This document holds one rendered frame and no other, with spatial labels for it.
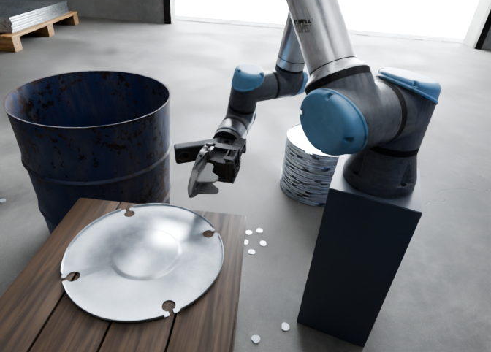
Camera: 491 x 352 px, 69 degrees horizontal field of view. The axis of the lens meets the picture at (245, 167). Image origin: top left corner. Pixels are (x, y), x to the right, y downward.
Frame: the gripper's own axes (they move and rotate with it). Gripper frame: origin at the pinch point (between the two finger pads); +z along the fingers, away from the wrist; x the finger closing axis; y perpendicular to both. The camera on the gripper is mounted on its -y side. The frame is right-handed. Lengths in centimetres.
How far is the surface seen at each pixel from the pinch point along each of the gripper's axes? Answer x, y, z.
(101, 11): 78, -252, -320
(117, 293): 1.7, -2.6, 24.4
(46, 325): 0.6, -9.3, 32.6
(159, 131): 2.0, -17.6, -21.1
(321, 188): 40, 28, -54
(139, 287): 2.1, 0.2, 22.2
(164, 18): 84, -182, -338
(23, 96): -2, -58, -20
